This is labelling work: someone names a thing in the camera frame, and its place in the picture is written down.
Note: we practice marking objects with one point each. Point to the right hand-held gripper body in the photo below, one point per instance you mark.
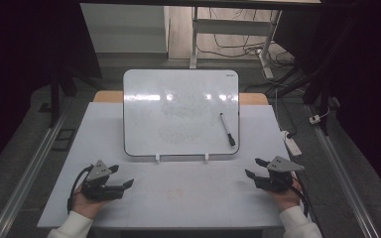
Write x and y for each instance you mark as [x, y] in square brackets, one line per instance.
[279, 180]

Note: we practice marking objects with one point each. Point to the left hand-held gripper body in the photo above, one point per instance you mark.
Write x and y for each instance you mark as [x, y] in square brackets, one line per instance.
[101, 190]

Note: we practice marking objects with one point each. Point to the whiteboard marker with black cap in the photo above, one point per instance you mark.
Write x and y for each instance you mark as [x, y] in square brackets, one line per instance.
[226, 127]

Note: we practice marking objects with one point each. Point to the person's right hand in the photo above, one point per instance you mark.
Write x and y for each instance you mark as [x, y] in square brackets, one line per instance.
[287, 200]

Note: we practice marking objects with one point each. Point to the person's left hand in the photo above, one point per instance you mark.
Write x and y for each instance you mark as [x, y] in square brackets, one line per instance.
[86, 206]

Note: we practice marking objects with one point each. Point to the white power strip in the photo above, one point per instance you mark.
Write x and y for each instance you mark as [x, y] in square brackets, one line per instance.
[291, 143]

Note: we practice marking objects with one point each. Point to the white whiteboard support clip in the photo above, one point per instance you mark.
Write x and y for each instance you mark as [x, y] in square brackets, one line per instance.
[157, 158]
[206, 158]

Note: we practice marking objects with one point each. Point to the small white plug adapter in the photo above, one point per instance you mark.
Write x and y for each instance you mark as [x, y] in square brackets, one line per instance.
[315, 119]

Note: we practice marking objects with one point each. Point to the wooden table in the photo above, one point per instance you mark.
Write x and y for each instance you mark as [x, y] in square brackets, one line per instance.
[109, 96]

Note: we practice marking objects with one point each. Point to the white whiteboard with black rim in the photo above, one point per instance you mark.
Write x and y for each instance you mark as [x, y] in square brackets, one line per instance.
[178, 109]

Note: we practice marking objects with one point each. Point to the black metal stand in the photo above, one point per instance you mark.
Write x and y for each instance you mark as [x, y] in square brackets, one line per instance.
[55, 95]
[317, 89]

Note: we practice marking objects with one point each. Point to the dark curtain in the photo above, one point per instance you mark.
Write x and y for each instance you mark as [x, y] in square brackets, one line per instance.
[370, 82]
[20, 49]

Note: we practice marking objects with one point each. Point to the white cabinet panel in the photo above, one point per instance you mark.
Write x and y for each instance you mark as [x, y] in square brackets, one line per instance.
[125, 28]

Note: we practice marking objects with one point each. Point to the aluminium floor rail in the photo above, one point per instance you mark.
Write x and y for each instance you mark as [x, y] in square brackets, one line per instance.
[29, 172]
[344, 172]

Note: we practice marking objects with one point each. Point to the black rectangular floor frame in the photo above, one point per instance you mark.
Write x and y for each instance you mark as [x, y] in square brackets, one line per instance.
[53, 140]

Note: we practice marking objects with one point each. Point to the grey metal desk frame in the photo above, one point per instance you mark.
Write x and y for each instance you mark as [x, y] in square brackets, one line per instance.
[231, 27]

